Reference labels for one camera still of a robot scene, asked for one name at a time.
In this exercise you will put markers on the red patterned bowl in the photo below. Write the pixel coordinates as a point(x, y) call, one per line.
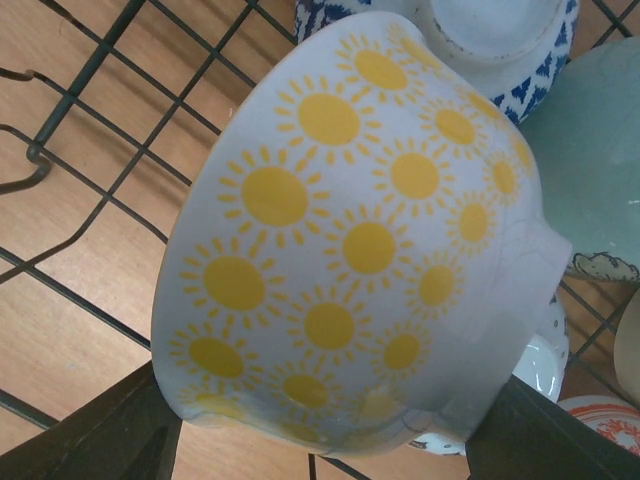
point(510, 51)

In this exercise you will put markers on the cream white bowl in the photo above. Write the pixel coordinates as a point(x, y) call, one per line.
point(626, 349)

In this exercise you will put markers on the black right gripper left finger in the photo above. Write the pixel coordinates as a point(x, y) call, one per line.
point(127, 432)

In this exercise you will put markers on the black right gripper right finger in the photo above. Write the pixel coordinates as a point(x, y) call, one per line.
point(526, 436)

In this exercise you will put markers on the white bowl yellow suns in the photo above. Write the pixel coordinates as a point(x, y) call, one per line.
point(363, 257)

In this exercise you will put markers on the mint green bowl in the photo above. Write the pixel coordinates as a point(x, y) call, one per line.
point(585, 138)

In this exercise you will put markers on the white bowl orange pattern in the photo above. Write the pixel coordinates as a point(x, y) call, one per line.
point(614, 419)

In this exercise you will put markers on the black wire dish rack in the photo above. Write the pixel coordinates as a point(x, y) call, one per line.
point(98, 149)

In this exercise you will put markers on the white bowl dark diamond pattern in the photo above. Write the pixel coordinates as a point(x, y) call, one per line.
point(542, 366)

